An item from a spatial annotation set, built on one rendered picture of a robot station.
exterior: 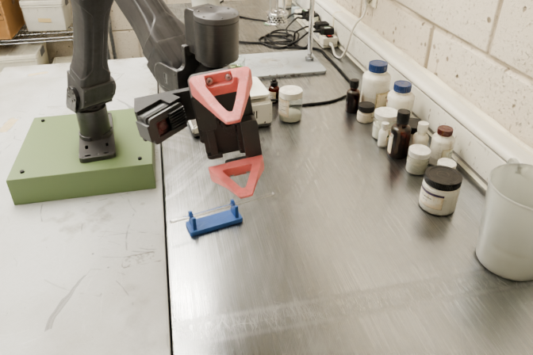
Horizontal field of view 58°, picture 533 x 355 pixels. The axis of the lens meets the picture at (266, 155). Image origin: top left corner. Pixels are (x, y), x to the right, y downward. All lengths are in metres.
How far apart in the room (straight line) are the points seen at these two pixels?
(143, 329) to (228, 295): 0.13
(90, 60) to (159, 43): 0.28
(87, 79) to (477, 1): 0.80
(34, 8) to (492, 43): 2.74
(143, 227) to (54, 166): 0.23
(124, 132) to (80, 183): 0.17
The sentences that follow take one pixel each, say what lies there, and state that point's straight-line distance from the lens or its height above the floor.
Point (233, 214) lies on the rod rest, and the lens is 0.89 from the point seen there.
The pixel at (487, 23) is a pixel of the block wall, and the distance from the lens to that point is 1.10.
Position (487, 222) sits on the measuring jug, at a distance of 0.83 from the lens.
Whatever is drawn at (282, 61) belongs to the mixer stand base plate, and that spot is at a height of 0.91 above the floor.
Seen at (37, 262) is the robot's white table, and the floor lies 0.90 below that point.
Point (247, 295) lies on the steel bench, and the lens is 0.76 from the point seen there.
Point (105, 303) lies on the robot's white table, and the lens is 0.79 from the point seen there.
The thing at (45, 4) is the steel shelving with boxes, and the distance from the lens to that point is 3.29.
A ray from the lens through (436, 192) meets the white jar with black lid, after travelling 0.93.
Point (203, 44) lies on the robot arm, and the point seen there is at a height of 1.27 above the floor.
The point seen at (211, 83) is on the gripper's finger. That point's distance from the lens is 0.52.
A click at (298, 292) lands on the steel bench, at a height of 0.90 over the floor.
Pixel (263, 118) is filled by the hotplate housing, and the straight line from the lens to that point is 1.18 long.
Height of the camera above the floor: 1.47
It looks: 32 degrees down
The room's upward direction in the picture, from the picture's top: straight up
